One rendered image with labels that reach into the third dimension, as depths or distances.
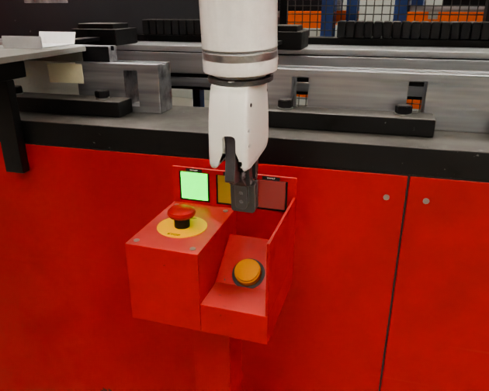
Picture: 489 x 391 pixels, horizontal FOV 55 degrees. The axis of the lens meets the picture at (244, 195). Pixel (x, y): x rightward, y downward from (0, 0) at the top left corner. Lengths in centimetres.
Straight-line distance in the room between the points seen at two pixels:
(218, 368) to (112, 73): 59
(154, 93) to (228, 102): 46
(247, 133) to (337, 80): 37
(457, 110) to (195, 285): 53
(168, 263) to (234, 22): 31
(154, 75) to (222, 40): 46
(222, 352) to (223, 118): 38
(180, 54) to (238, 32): 71
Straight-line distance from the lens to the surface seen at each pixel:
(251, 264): 68
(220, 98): 52
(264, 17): 51
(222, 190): 73
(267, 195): 71
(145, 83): 97
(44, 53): 93
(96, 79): 102
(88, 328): 113
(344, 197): 79
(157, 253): 63
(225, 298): 66
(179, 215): 66
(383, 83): 86
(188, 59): 120
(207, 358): 77
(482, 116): 89
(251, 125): 53
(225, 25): 51
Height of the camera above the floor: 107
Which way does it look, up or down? 22 degrees down
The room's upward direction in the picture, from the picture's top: straight up
